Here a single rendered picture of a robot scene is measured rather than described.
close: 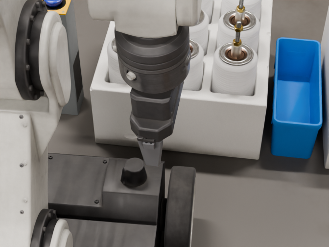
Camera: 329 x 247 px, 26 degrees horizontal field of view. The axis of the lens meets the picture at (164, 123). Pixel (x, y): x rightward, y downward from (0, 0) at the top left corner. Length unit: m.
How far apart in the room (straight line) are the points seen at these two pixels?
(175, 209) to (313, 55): 0.68
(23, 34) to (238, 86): 0.71
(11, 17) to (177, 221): 0.57
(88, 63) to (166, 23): 1.14
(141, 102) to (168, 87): 0.04
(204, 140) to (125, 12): 0.89
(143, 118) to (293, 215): 0.75
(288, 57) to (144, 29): 1.09
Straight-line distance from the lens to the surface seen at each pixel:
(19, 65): 0.96
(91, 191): 1.37
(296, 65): 1.87
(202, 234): 1.54
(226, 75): 1.54
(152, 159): 0.95
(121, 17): 0.79
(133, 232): 1.34
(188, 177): 1.38
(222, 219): 1.57
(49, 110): 1.05
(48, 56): 0.98
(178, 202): 1.35
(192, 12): 0.77
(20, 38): 0.96
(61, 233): 1.16
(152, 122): 0.90
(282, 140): 1.66
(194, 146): 1.66
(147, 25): 0.79
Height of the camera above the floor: 1.26
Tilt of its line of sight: 46 degrees down
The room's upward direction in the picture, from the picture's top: straight up
